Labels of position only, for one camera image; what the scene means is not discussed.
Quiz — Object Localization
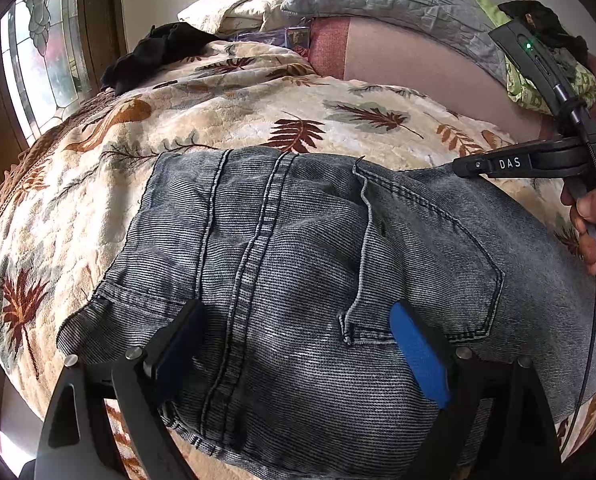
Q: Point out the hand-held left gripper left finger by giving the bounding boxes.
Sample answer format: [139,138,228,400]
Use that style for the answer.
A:
[34,299,209,480]

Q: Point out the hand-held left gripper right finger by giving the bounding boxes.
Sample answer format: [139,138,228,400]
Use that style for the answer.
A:
[388,301,563,480]

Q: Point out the grey-blue denim pants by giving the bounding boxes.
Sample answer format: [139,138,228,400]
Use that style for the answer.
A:
[57,149,596,478]

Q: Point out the person's right hand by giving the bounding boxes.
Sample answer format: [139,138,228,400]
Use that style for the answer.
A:
[562,180,596,277]

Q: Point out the green patterned cloth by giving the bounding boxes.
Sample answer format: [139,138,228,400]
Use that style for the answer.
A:
[470,0,596,113]

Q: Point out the dark clothes pile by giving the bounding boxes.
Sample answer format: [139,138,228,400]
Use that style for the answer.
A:
[498,0,591,73]

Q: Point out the pink padded bed headboard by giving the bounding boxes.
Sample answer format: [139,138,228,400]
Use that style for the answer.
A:
[308,16,596,136]

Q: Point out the brown fringed bedspread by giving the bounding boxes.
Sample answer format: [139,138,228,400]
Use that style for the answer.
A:
[0,95,86,246]

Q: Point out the cream leaf-print blanket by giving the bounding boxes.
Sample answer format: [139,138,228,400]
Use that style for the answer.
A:
[0,40,596,480]

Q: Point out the black cloth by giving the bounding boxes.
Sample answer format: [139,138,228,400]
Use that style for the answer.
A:
[100,22,213,96]

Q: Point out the purple packet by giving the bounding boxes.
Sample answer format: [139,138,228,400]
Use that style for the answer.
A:
[228,25,313,56]

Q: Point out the stained glass window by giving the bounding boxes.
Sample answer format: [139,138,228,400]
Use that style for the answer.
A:
[0,0,96,146]

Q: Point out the cream pillow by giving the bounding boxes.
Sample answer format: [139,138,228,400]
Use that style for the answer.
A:
[178,0,309,41]

